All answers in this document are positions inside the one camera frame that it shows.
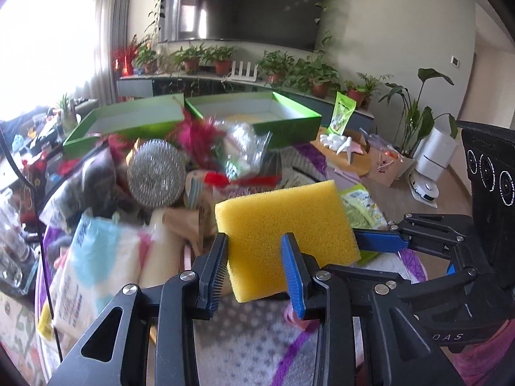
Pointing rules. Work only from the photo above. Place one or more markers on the green standing snack bag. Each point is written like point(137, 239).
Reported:
point(341, 114)

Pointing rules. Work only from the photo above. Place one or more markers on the beige cloth roll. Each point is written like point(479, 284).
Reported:
point(161, 253)

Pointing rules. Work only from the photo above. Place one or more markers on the white pointed tool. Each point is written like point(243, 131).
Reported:
point(348, 148)

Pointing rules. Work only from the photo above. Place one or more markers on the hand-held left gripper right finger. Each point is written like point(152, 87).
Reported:
point(290, 277)

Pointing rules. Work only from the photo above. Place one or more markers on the potted green plant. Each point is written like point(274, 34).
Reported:
point(222, 60)
point(275, 66)
point(320, 78)
point(147, 58)
point(191, 58)
point(358, 88)

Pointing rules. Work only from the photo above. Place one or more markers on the pink feather duster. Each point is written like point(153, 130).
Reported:
point(197, 132)

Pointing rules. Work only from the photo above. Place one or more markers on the purple grey patterned mat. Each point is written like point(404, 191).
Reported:
point(249, 341)

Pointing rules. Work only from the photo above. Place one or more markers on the wall television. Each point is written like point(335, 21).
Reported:
point(241, 4)

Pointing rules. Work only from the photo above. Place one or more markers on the brown paper packet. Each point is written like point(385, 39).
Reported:
point(201, 217)

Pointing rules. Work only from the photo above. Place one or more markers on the left green box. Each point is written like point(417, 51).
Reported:
point(132, 116)

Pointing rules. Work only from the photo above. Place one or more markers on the yellow sponge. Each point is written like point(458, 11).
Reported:
point(281, 217)

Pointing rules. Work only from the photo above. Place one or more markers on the pastel printed tissue pack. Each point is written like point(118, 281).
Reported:
point(96, 265)

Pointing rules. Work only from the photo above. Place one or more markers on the cluttered coffee table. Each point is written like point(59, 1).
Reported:
point(40, 128)

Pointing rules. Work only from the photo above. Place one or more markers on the white robot vacuum dock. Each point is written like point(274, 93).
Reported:
point(436, 148)

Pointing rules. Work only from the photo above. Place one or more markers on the green printed packet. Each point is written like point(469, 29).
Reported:
point(362, 207)

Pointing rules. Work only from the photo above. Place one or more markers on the grey ottoman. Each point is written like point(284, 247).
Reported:
point(86, 104)

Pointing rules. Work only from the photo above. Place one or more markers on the white router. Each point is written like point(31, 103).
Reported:
point(243, 70)

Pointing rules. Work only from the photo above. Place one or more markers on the tall broad-leaf floor plant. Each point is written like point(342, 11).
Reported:
point(410, 116)

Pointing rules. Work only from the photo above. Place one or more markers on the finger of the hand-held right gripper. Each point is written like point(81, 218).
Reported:
point(434, 283)
point(380, 240)

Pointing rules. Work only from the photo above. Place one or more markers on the small grass plant in glass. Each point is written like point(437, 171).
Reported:
point(68, 110)

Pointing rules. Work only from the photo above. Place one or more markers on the grey curtain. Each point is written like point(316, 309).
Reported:
point(108, 28)

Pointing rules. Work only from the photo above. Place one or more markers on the open cardboard box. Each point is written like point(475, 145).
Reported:
point(388, 165)

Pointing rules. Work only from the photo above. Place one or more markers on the hanging green vine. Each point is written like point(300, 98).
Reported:
point(155, 12)
point(322, 4)

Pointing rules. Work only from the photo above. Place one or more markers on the steel wool scrubber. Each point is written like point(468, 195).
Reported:
point(155, 173)

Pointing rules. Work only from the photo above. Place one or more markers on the white hand-shaped figure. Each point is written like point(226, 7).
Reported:
point(332, 141)

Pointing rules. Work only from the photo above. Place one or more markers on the person's right forearm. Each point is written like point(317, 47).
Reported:
point(499, 354)

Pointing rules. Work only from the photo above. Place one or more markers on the red flower arrangement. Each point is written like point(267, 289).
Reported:
point(124, 54)

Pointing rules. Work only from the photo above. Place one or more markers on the red ribbon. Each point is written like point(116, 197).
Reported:
point(241, 179)

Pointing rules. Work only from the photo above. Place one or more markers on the clear bag of dark items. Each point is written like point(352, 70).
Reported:
point(80, 185)

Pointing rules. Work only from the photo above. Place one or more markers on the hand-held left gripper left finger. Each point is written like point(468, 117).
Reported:
point(213, 277)

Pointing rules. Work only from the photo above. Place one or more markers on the white robot vacuum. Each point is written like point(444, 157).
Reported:
point(424, 189)

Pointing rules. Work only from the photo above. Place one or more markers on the green cardboard box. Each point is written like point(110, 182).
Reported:
point(293, 126)

